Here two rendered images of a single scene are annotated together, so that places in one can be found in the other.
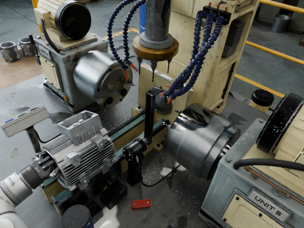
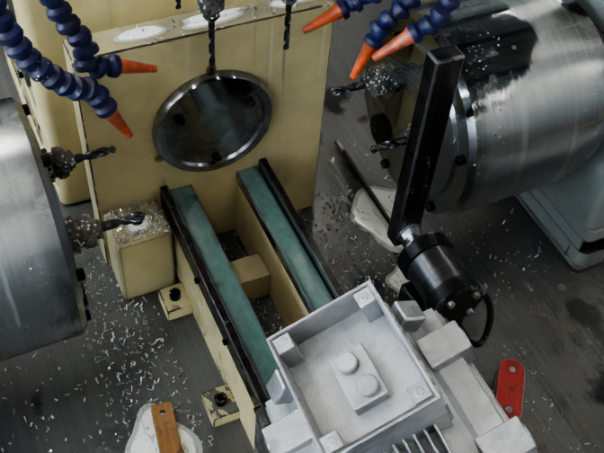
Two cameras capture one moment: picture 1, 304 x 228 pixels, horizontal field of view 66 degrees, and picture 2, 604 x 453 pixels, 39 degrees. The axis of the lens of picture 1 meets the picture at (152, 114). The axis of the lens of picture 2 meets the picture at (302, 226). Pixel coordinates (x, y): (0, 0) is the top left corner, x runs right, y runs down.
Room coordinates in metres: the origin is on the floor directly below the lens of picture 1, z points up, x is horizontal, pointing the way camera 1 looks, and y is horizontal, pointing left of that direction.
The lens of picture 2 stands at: (0.52, 0.62, 1.72)
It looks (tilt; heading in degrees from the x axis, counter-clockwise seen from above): 50 degrees down; 291
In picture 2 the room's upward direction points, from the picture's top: 6 degrees clockwise
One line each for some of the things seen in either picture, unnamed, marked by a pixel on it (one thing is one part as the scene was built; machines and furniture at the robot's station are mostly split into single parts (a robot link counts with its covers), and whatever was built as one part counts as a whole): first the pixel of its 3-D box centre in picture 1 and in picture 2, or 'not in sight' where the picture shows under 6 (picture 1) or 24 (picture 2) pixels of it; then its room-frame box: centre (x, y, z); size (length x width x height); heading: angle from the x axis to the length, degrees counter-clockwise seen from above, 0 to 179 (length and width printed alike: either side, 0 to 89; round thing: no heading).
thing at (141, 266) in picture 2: (139, 115); (140, 247); (0.95, 0.07, 0.86); 0.07 x 0.06 x 0.12; 50
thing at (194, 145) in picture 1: (207, 144); (498, 92); (0.61, -0.22, 1.04); 0.41 x 0.25 x 0.25; 50
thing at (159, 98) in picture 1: (159, 101); (215, 125); (0.90, -0.03, 1.02); 0.15 x 0.02 x 0.15; 50
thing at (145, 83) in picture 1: (166, 102); (197, 117); (0.94, -0.07, 0.97); 0.30 x 0.11 x 0.34; 50
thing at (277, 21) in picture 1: (280, 24); not in sight; (4.70, -2.38, 0.14); 0.30 x 0.30 x 0.27
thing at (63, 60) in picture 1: (73, 66); not in sight; (1.21, 0.49, 0.99); 0.35 x 0.31 x 0.37; 50
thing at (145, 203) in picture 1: (141, 204); (509, 392); (0.47, 0.02, 0.81); 0.09 x 0.03 x 0.02; 102
